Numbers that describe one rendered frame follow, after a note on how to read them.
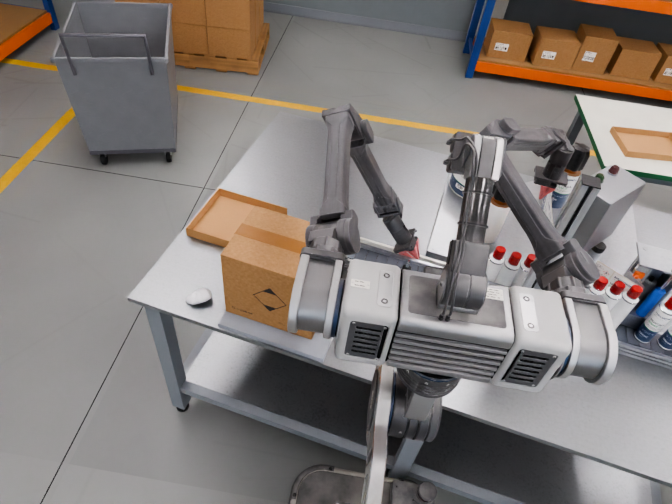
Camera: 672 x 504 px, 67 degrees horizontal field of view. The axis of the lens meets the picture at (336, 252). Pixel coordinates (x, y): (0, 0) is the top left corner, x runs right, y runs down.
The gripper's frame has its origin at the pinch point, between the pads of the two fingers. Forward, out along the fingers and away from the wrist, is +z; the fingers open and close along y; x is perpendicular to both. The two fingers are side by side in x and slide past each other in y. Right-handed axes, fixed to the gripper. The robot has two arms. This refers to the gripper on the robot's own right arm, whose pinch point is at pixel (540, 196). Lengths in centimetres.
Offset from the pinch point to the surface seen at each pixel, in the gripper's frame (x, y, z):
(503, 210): -5.2, 8.2, 13.5
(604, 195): 33.9, -4.6, -29.0
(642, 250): 8.9, -33.9, 4.6
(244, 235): 46, 86, 6
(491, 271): 21.4, 9.2, 18.7
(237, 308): 57, 85, 29
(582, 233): 35.8, -4.2, -17.5
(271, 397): 50, 76, 96
